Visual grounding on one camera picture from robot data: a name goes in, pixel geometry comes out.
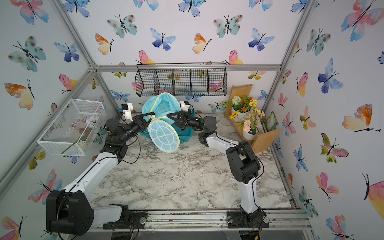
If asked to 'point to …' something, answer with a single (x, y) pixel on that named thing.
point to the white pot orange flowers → (240, 107)
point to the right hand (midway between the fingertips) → (169, 116)
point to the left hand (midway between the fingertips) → (155, 114)
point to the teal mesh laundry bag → (163, 133)
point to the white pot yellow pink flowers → (251, 130)
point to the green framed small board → (271, 122)
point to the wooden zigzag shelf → (259, 140)
